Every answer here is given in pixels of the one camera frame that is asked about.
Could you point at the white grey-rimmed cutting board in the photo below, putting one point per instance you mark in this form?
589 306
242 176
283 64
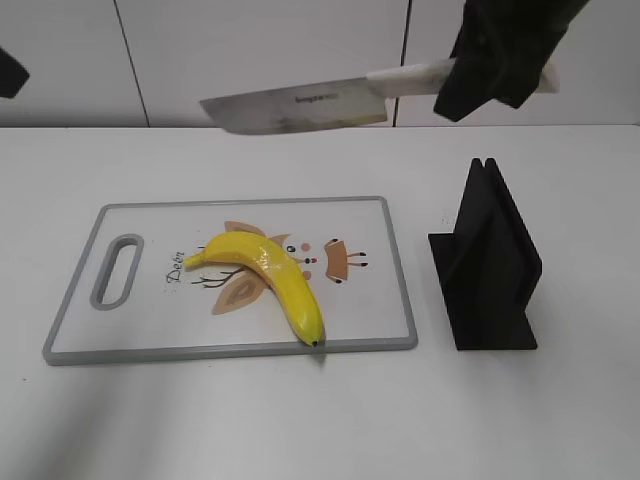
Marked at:
131 298

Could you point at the black knife stand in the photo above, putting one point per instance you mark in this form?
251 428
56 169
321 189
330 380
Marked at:
488 266

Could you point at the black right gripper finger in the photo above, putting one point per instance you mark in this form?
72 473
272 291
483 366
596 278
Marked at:
480 56

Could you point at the yellow plastic banana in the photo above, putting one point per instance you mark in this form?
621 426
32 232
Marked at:
272 264

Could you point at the white-handled cleaver knife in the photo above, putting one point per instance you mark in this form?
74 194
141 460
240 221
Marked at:
324 106

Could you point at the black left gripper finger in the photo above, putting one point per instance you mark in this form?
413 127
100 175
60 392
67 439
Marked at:
529 33
13 75

